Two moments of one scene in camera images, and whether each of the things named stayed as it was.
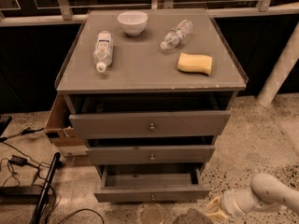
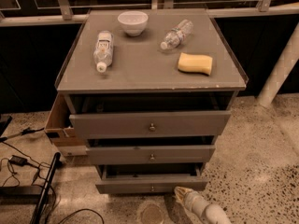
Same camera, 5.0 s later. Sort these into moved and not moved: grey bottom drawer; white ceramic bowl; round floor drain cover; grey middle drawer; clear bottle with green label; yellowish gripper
Moved: yellowish gripper; grey bottom drawer
Not moved: clear bottle with green label; white ceramic bowl; grey middle drawer; round floor drain cover
